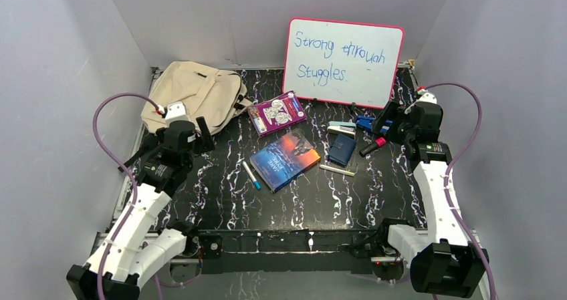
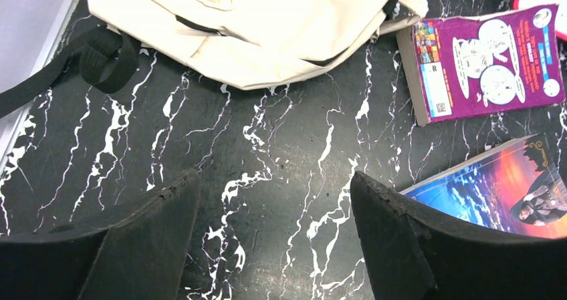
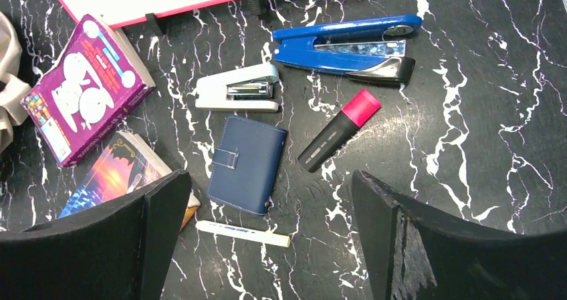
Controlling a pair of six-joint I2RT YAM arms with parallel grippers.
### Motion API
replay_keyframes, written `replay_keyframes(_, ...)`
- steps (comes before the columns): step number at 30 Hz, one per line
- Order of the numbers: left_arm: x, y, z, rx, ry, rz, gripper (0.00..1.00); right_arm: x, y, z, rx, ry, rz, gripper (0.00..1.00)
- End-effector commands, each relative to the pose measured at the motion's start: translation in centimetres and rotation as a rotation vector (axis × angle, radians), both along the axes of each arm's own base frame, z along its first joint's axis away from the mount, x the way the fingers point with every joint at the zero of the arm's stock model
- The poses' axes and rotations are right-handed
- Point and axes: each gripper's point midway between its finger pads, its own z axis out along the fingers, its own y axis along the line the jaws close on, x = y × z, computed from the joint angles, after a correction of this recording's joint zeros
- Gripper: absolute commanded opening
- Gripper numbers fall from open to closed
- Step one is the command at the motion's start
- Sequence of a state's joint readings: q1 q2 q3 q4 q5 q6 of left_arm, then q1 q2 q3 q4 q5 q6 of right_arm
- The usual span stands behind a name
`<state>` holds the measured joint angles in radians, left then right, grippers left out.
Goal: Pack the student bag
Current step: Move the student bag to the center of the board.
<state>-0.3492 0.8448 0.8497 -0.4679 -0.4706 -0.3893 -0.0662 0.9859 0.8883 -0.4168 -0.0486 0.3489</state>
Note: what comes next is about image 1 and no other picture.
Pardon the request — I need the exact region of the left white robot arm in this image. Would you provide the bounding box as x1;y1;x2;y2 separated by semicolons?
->
66;117;215;299

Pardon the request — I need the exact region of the beige canvas backpack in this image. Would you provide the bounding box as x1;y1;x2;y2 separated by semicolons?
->
149;61;252;135

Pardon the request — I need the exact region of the white marker blue cap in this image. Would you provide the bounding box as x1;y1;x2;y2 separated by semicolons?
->
242;161;261;190

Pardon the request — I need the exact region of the purple colouring book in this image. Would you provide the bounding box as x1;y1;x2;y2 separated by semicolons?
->
247;91;307;137

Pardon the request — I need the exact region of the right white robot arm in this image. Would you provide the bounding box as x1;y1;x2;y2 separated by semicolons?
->
372;101;488;298

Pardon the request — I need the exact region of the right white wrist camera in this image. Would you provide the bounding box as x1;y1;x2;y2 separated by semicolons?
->
416;88;437;104

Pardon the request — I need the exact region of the blue black stapler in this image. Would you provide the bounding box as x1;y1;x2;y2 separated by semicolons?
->
356;116;392;134

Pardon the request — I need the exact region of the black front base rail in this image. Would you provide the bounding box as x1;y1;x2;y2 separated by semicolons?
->
197;229;405;280

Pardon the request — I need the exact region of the white marker pale cap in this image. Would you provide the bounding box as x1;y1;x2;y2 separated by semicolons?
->
318;164;356;177

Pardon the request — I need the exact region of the light blue white stapler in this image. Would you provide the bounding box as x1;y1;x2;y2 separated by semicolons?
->
327;121;356;138

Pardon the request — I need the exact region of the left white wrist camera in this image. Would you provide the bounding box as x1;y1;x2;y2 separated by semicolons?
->
164;101;191;124

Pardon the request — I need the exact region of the red pink highlighter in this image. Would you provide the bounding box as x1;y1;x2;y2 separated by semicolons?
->
359;137;386;157

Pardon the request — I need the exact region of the Jane Eyre paperback book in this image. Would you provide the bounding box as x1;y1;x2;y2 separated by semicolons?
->
250;129;321;192

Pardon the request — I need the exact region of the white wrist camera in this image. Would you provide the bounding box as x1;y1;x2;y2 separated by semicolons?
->
416;88;437;104
164;101;191;124

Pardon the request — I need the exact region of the pink framed whiteboard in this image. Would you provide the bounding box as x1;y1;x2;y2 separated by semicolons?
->
282;17;405;109

